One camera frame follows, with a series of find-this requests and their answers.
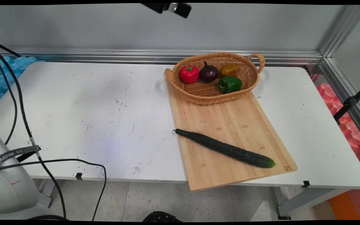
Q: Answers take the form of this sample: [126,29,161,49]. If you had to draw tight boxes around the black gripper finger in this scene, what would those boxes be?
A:
[141,3,169,14]
[168,3,192,19]

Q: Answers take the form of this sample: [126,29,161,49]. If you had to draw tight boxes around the long dark green cucumber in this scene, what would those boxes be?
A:
[173,128,276,168]

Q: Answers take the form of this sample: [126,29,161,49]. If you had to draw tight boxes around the red toy tomato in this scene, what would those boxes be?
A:
[180,64,199,83]

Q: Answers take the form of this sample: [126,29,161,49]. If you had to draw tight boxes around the purple toy onion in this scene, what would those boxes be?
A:
[199,61,219,83]

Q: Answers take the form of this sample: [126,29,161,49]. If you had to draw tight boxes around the yellow toy bell pepper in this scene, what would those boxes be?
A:
[219,63,239,78]

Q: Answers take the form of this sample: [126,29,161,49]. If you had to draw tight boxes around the woven wicker basket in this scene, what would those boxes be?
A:
[164,52,265,105]

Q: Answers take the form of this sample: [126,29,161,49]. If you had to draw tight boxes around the green toy bell pepper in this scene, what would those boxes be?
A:
[218,76,243,94]

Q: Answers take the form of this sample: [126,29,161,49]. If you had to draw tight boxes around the bamboo cutting board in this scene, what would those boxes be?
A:
[165,73,298,192]

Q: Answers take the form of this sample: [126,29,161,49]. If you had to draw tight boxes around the blue foam padding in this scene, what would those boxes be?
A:
[0,56,38,110]

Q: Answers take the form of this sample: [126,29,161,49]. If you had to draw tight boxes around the black tripod stand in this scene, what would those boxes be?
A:
[333,81,360,125]

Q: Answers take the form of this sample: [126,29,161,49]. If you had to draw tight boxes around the black round base device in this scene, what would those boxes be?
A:
[142,211,182,223]

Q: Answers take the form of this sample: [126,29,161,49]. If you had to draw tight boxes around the pink foam padding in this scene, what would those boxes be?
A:
[316,82,360,177]

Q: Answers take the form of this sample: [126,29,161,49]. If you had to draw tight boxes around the grey table leg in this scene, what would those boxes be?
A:
[32,179,56,208]
[275,187,350,220]

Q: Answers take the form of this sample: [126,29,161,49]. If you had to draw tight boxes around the horizontal aluminium frame rail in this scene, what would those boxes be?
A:
[0,48,323,66]

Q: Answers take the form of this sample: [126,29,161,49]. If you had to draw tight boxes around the upright aluminium frame post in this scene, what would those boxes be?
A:
[319,5,360,58]

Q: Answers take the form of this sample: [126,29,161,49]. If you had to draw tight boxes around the thick black cable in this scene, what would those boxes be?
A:
[0,39,67,218]

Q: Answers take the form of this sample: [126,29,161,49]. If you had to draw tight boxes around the thin black looping cable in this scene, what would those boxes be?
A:
[0,47,18,145]

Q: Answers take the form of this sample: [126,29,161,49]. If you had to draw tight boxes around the black cable along table edge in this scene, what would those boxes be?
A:
[0,159,107,221]

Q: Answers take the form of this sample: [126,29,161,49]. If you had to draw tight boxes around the side aluminium frame rail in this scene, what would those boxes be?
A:
[319,57,360,145]

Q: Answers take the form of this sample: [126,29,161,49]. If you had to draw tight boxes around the grey velcro cable strap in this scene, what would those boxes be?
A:
[0,145,42,171]

